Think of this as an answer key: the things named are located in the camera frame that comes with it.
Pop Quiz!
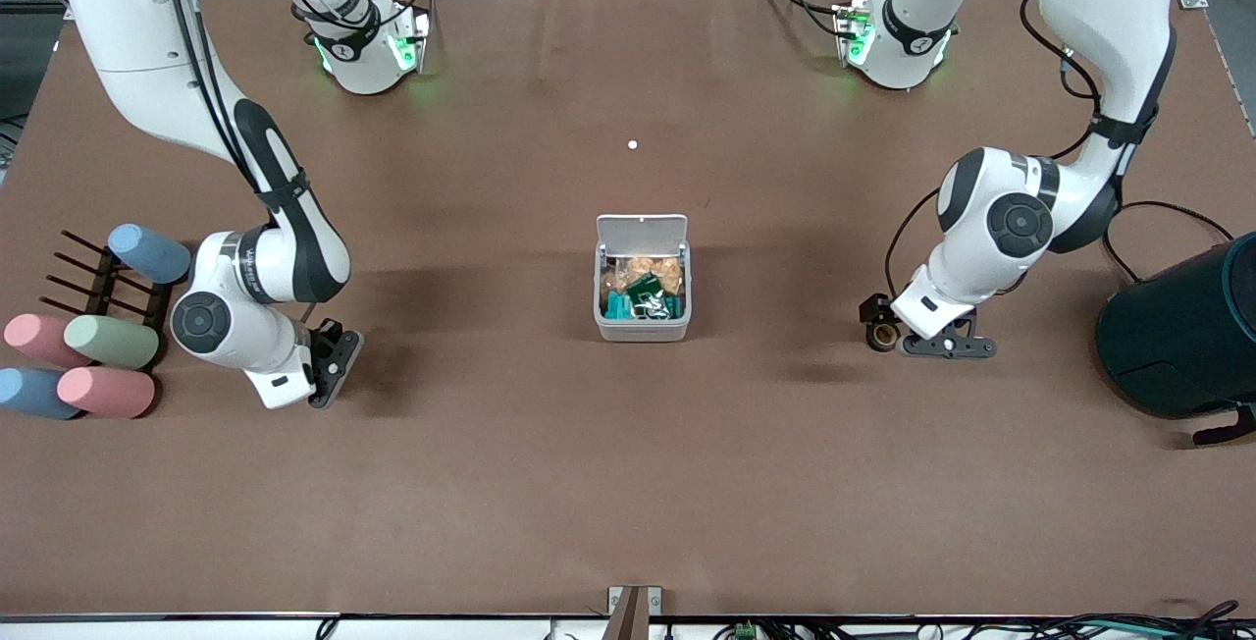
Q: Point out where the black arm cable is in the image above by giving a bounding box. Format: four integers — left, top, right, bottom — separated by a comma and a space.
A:
883, 0, 1108, 302
165, 0, 295, 194

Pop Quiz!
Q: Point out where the metal edge bracket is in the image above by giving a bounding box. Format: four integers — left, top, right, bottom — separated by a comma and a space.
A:
607, 585, 662, 640

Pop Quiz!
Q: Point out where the black cable bundle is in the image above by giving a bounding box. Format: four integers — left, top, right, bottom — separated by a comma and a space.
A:
1020, 601, 1256, 640

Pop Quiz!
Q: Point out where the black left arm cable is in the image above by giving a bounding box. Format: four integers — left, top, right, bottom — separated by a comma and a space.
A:
883, 0, 1108, 302

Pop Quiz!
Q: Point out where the pink cup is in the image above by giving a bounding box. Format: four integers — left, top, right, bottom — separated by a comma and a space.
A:
3, 314, 94, 368
57, 367, 156, 419

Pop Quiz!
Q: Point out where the blue cup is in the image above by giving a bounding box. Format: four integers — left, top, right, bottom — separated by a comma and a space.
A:
0, 368, 84, 421
108, 224, 194, 286

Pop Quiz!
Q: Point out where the white square trash bin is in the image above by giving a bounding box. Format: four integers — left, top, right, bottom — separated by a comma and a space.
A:
594, 214, 693, 343

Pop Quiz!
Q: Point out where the dark green packet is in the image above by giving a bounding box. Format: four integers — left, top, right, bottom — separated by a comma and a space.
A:
626, 272, 680, 320

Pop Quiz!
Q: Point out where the green cup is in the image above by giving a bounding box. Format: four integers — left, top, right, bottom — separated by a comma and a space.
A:
64, 315, 160, 371

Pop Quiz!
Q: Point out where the black cup rack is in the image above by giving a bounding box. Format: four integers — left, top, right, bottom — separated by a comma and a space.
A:
39, 231, 176, 366

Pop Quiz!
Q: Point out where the tan crumpled snack wrapper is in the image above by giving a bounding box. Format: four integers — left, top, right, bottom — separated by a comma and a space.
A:
602, 254, 685, 297

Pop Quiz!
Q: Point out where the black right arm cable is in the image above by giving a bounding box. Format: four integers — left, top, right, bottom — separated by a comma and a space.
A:
165, 0, 295, 194

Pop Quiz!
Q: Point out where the white table edge rail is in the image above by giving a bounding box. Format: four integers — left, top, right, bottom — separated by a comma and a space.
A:
0, 613, 1256, 640

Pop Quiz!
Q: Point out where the brown table cover sheet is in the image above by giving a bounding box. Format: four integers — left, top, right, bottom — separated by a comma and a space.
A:
0, 0, 1256, 617

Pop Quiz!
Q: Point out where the metal base connector plate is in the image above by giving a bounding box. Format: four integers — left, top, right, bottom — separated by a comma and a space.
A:
834, 0, 876, 67
392, 10, 434, 74

